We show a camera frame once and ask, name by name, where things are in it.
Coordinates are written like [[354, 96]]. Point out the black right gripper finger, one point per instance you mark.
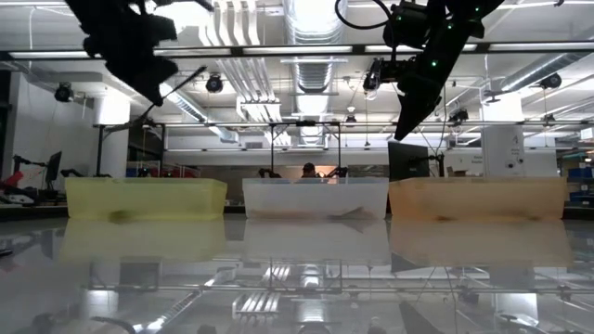
[[415, 109]]

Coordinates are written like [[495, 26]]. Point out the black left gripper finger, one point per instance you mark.
[[148, 76]]

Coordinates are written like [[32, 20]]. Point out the black monitor on arm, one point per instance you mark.
[[53, 167]]

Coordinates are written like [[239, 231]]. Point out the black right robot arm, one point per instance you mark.
[[455, 18]]

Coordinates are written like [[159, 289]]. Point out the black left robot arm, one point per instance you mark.
[[93, 7]]

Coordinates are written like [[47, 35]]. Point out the small black robot arm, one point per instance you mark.
[[341, 172], [267, 174]]

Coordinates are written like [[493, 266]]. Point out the black monitor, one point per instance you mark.
[[408, 162]]

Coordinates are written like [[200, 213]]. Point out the white LED strip light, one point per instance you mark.
[[543, 46], [297, 49], [199, 51], [378, 48], [46, 55]]

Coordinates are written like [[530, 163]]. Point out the black ceiling spotlight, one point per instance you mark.
[[214, 84], [63, 93], [551, 81]]

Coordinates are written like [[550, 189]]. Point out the white ceiling pipes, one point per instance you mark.
[[246, 79]]

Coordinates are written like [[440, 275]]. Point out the white appliance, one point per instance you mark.
[[503, 153]]

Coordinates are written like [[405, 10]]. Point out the orange plastic bin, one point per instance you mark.
[[478, 199]]

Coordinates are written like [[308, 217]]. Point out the yellow plastic bin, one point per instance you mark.
[[162, 197]]

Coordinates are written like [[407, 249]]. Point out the person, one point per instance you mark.
[[309, 170]]

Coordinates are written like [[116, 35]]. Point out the clear plastic bin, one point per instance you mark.
[[315, 197]]

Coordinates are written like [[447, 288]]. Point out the red object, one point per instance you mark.
[[14, 178]]

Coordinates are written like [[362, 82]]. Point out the blue storage box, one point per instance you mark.
[[580, 174]]

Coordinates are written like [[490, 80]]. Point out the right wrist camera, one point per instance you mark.
[[385, 72]]

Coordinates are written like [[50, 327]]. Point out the white air duct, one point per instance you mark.
[[185, 109]]

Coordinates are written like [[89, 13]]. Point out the black overhead frame beam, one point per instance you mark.
[[236, 50]]

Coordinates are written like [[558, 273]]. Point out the silver ceiling duct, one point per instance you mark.
[[533, 74]]

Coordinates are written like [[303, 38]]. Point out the silver ribbed ventilation duct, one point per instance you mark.
[[314, 76]]

